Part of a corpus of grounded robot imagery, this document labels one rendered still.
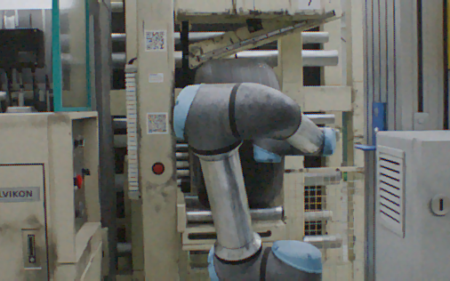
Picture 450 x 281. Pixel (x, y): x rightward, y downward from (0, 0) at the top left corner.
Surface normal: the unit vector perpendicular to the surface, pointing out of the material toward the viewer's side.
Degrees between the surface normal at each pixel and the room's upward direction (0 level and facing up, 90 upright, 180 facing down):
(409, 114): 90
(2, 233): 90
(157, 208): 90
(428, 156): 90
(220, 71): 37
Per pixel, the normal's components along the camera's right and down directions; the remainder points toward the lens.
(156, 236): 0.09, 0.05
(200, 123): -0.35, 0.38
